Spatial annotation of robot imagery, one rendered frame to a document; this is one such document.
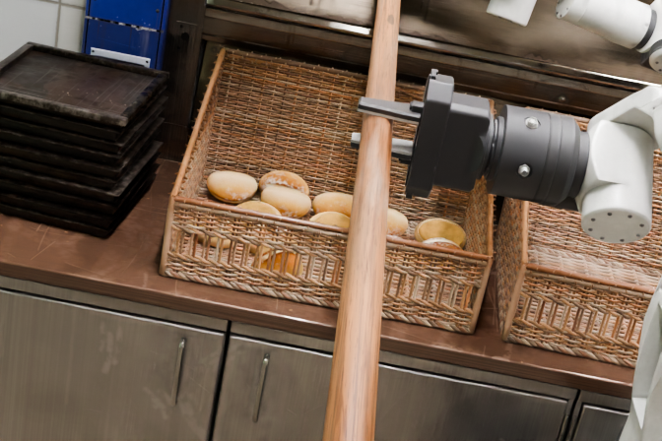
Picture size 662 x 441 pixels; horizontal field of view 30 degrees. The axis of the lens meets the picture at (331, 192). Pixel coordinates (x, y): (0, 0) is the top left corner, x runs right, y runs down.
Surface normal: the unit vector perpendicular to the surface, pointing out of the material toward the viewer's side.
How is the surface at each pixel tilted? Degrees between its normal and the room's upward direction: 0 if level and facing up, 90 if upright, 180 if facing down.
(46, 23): 90
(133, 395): 90
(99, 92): 0
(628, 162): 35
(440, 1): 70
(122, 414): 90
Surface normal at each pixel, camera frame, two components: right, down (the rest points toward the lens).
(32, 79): 0.18, -0.90
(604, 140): 0.10, -0.51
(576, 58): -0.01, 0.06
